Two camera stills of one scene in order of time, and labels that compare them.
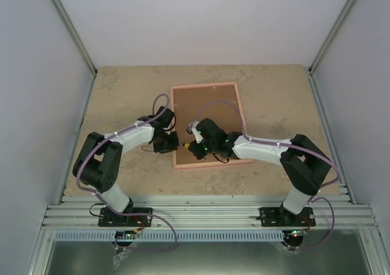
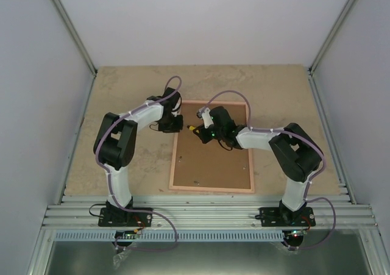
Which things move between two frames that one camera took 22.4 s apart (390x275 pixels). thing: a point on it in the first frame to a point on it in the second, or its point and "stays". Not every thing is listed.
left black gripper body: x=166 y=144 to x=170 y=125
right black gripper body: x=200 y=153 to x=219 y=133
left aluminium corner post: x=70 y=23 stays
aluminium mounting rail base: x=208 y=212 stays
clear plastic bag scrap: x=117 y=257 stays
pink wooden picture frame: x=209 y=163 to x=213 y=189
